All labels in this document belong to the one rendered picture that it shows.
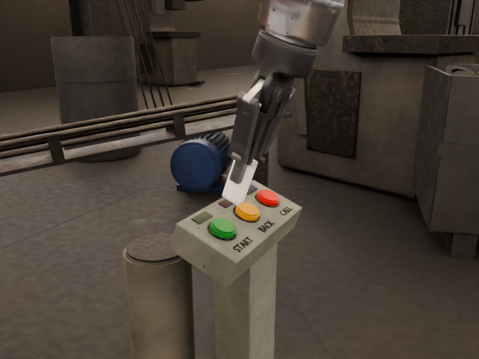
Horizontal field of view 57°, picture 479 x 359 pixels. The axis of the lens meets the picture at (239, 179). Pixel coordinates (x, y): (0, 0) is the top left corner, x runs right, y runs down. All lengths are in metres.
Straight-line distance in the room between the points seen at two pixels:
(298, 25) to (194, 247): 0.33
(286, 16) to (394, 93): 2.06
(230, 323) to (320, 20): 0.50
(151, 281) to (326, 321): 0.85
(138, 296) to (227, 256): 0.24
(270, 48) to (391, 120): 2.07
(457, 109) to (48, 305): 1.63
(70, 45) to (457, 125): 2.47
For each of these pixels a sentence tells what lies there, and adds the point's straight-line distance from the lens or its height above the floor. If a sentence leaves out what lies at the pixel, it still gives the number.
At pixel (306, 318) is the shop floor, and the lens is 1.53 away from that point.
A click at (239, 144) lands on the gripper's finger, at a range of 0.55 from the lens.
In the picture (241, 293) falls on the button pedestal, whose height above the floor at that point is 0.48.
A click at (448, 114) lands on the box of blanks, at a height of 0.60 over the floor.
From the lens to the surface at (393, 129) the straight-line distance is 2.57.
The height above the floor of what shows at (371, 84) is 0.63.
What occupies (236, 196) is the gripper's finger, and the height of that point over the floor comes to 0.66.
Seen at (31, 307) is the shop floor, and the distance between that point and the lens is 1.71.
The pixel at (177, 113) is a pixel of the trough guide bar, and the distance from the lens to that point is 0.94.
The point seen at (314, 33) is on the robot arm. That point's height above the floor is 0.88.
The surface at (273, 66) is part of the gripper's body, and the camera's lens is 0.52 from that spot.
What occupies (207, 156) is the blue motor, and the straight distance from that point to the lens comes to 2.39.
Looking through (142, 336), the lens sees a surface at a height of 0.37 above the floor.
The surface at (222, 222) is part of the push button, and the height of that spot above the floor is 0.61.
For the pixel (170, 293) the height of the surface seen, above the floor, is 0.46.
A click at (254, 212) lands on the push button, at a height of 0.61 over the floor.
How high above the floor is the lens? 0.88
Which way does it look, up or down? 18 degrees down
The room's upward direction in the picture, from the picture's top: straight up
